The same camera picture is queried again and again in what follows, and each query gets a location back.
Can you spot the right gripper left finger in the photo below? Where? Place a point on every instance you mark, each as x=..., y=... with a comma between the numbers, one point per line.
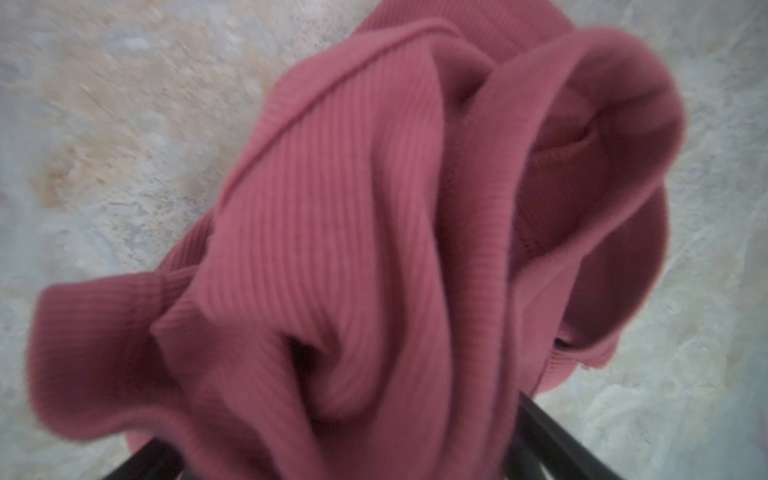
x=156, y=460

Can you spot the maroon ribbed cloth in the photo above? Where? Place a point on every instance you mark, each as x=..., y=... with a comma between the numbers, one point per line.
x=462, y=202

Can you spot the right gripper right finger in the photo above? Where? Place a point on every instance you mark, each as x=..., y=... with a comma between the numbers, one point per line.
x=540, y=445

